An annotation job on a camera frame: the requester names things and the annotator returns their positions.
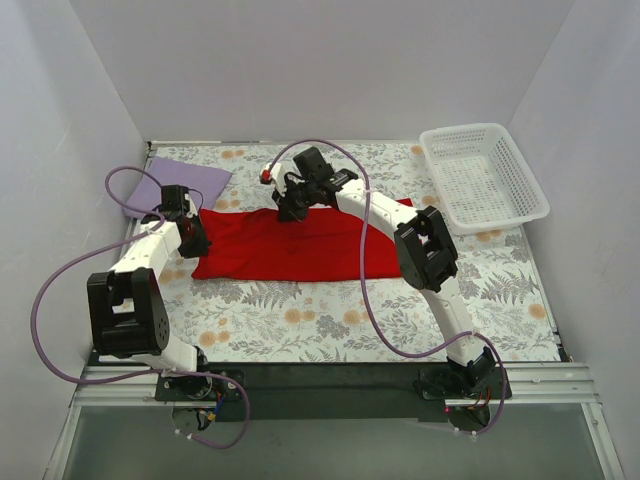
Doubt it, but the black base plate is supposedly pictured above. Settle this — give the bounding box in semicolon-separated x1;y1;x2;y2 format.
154;362;512;429

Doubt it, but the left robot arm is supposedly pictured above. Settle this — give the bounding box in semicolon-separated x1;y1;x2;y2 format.
87;185;213;400

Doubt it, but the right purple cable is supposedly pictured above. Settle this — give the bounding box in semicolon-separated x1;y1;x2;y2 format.
269;139;509;437

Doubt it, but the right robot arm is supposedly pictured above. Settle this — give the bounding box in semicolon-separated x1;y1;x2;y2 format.
260;146;507;398

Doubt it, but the white plastic basket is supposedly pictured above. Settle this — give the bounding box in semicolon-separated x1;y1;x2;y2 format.
419;123;550;235

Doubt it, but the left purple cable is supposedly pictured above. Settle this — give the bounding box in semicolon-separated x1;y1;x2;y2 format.
30;165;252;449

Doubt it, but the red t-shirt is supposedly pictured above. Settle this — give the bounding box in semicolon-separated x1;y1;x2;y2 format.
191;197;415;284

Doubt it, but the folded lavender t-shirt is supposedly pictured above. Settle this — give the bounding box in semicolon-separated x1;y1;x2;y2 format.
126;156;232;211

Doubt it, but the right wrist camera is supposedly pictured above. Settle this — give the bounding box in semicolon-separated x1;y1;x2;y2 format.
259;163;287;197

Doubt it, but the aluminium frame rail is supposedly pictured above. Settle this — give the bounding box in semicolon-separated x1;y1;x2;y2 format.
46;362;623;479

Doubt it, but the purple cable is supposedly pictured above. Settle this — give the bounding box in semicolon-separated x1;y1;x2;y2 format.
30;165;252;449
269;139;509;437

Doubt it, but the floral table mat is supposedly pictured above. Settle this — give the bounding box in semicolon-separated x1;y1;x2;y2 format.
145;141;561;362

